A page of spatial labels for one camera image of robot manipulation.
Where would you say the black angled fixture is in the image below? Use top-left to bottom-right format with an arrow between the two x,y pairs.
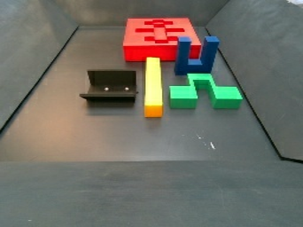
78,69 -> 137,100

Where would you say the red insertion board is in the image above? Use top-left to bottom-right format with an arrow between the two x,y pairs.
122,18 -> 201,62

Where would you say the yellow long bar block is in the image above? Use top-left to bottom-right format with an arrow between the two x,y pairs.
144,57 -> 163,118

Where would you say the blue U-shaped block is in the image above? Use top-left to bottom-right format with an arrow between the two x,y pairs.
173,36 -> 220,75

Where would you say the green S-shaped block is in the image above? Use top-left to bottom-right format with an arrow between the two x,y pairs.
169,74 -> 243,109

